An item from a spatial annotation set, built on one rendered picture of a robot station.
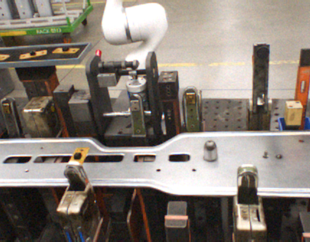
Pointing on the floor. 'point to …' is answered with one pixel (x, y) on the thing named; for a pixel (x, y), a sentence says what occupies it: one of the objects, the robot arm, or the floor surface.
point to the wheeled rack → (61, 15)
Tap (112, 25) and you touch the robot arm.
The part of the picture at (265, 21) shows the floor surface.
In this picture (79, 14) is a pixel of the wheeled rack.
